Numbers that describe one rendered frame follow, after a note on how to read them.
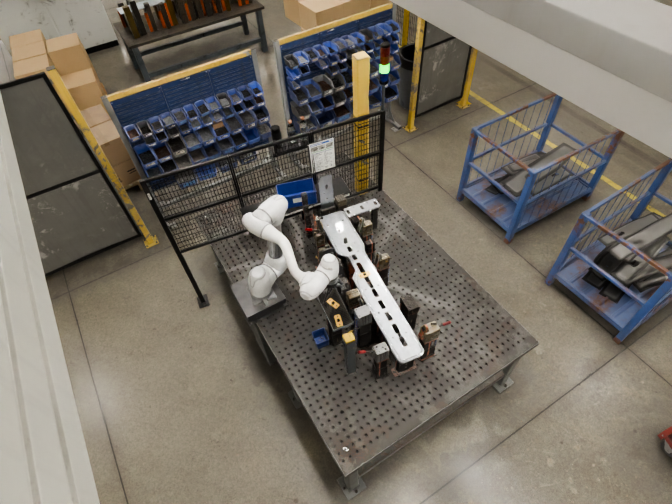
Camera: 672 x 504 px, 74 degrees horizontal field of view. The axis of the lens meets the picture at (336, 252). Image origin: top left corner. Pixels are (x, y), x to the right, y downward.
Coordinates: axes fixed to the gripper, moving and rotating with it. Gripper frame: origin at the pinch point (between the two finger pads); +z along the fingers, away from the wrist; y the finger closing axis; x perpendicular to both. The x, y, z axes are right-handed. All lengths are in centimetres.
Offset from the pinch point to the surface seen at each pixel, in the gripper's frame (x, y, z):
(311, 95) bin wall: 208, 191, 30
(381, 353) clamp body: -42.1, -3.0, 15.9
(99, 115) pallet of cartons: 394, 32, 48
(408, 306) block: -34, 37, 19
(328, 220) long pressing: 63, 62, 22
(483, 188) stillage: 22, 259, 106
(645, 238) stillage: -131, 245, 62
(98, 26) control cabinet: 699, 181, 85
